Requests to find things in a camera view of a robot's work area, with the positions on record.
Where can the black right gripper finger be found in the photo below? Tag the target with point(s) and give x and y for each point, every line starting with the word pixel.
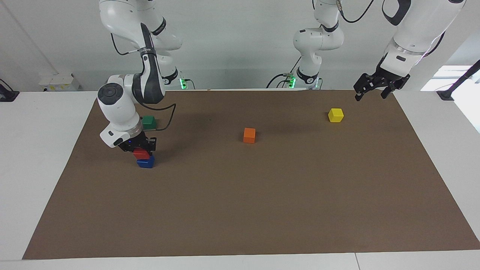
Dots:
pixel 152 146
pixel 128 149

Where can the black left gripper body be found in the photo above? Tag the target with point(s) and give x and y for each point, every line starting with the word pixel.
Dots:
pixel 390 75

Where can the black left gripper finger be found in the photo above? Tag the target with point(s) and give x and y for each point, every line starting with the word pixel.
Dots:
pixel 398 85
pixel 366 83

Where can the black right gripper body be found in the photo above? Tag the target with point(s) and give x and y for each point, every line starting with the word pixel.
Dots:
pixel 135 143

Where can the red cube block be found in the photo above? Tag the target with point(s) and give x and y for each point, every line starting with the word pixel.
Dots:
pixel 141 153

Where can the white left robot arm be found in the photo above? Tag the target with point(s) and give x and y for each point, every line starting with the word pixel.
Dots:
pixel 420 26

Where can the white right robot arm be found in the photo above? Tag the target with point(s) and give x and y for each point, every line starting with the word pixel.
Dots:
pixel 120 105

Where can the blue cube block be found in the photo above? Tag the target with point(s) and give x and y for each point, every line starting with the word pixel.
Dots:
pixel 145 163

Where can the green cube block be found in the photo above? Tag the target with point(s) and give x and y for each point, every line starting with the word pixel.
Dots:
pixel 150 122

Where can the yellow cube block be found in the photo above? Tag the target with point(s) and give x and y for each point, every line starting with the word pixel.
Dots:
pixel 335 115

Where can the orange cube block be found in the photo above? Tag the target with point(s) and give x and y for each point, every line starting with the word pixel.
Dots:
pixel 249 135

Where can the brown table mat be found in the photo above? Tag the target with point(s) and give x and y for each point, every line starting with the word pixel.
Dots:
pixel 240 202

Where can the black table clamp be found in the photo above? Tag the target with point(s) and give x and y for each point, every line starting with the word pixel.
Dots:
pixel 7 95

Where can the black camera stand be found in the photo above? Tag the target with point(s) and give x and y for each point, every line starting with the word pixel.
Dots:
pixel 459 80

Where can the white wall box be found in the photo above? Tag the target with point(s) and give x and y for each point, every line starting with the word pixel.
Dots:
pixel 58 82

